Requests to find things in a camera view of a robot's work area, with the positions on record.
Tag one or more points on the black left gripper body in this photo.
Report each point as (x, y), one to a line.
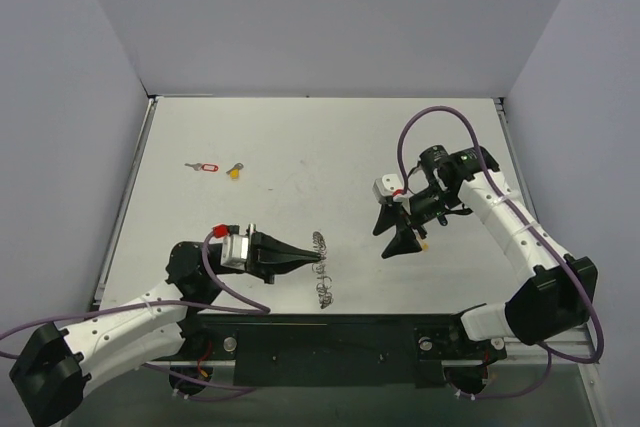
(257, 255)

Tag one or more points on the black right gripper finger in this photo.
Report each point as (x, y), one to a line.
(390, 215)
(405, 241)

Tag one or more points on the key with red tag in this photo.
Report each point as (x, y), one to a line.
(204, 167)

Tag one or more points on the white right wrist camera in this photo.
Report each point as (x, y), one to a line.
(389, 189)

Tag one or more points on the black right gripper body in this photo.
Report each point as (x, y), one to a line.
(406, 217)

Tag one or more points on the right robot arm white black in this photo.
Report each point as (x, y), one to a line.
(554, 286)

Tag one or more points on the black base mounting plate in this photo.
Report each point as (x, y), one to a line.
(336, 350)

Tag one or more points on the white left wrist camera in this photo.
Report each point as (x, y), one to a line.
(235, 246)

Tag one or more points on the key with yellow round tag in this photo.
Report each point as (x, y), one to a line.
(234, 172)

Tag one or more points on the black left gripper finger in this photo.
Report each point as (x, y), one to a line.
(287, 265)
(274, 250)

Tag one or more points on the metal disc with keyrings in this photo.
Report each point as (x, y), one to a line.
(323, 280)

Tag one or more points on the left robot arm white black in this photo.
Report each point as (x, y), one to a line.
(59, 365)

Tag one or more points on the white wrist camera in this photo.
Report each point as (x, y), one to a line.
(389, 189)
(235, 246)

